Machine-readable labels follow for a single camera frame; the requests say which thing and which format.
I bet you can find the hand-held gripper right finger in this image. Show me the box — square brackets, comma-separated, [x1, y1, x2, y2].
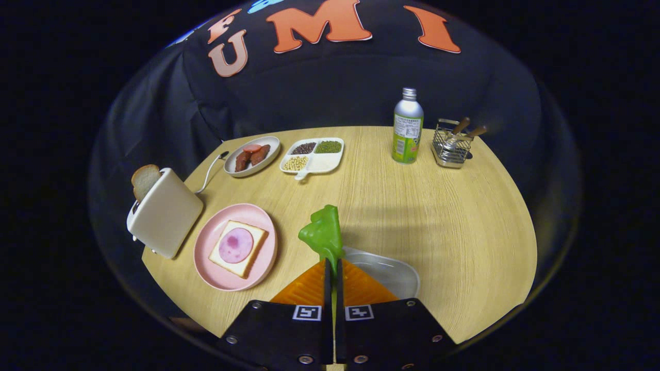
[334, 258, 457, 371]

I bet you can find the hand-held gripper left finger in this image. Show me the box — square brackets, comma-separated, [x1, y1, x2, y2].
[217, 258, 333, 371]

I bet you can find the green lettuce leaf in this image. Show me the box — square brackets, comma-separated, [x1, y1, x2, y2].
[298, 205, 346, 323]

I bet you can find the toasted bread slice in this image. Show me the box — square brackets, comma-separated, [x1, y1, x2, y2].
[131, 164, 162, 203]

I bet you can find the white oval plate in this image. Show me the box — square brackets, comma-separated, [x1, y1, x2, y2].
[343, 246, 421, 300]

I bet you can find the white bread slice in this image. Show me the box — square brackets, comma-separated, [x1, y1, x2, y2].
[208, 220, 269, 279]

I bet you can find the pink plate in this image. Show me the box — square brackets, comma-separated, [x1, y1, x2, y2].
[193, 203, 278, 292]

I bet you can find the round pink ham slice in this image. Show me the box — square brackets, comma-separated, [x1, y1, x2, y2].
[219, 227, 254, 264]

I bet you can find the white toaster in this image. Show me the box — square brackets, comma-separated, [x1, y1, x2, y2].
[126, 167, 204, 260]

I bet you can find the white round plate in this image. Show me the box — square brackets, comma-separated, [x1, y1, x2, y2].
[224, 136, 281, 178]

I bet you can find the white divided dish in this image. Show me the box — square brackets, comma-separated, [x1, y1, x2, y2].
[279, 137, 344, 181]

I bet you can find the silver green drink bottle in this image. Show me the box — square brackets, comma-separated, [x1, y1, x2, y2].
[392, 88, 424, 164]

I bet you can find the black backdrop cloth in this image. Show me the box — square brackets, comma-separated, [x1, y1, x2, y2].
[89, 0, 581, 320]

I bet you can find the white toaster cable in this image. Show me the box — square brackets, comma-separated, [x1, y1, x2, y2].
[195, 151, 229, 194]

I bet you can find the metal wire cutlery basket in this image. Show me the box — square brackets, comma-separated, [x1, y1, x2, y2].
[432, 118, 474, 169]

